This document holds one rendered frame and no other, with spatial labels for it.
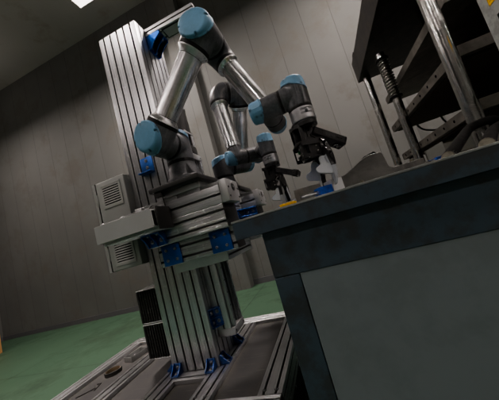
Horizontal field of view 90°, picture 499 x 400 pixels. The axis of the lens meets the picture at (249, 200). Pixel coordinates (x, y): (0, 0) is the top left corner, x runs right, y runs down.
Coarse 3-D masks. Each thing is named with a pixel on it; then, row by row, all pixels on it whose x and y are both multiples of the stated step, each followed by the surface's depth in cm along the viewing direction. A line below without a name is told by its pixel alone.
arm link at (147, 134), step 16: (192, 16) 84; (208, 16) 83; (192, 32) 83; (208, 32) 85; (192, 48) 86; (208, 48) 89; (176, 64) 88; (192, 64) 88; (176, 80) 88; (192, 80) 91; (176, 96) 89; (160, 112) 90; (176, 112) 92; (144, 128) 88; (160, 128) 89; (176, 128) 93; (144, 144) 89; (160, 144) 90; (176, 144) 98
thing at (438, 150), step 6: (468, 138) 134; (498, 138) 130; (438, 144) 143; (444, 144) 137; (468, 144) 134; (474, 144) 133; (432, 150) 151; (438, 150) 145; (444, 150) 138; (462, 150) 135; (426, 156) 162; (432, 156) 154
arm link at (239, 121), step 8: (232, 88) 132; (232, 96) 133; (240, 96) 135; (232, 104) 137; (240, 104) 137; (232, 112) 142; (240, 112) 140; (232, 120) 145; (240, 120) 142; (240, 128) 144; (240, 136) 147; (240, 144) 149; (240, 168) 154; (248, 168) 157
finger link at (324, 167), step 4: (320, 156) 73; (324, 156) 73; (320, 160) 72; (324, 160) 72; (328, 160) 72; (320, 164) 72; (324, 164) 72; (328, 164) 72; (332, 164) 71; (316, 168) 71; (320, 168) 71; (324, 168) 71; (328, 168) 71; (332, 168) 71; (336, 168) 71; (320, 172) 71; (324, 172) 71; (328, 172) 71; (332, 172) 71; (336, 172) 71; (332, 176) 72; (336, 176) 71; (336, 180) 71
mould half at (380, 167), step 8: (360, 160) 100; (368, 160) 99; (376, 160) 98; (384, 160) 98; (416, 160) 94; (352, 168) 101; (360, 168) 100; (368, 168) 99; (376, 168) 98; (384, 168) 97; (392, 168) 97; (400, 168) 96; (344, 176) 102; (352, 176) 101; (360, 176) 100; (368, 176) 99; (376, 176) 98; (320, 184) 105; (344, 184) 102; (352, 184) 101; (296, 192) 108; (304, 192) 107
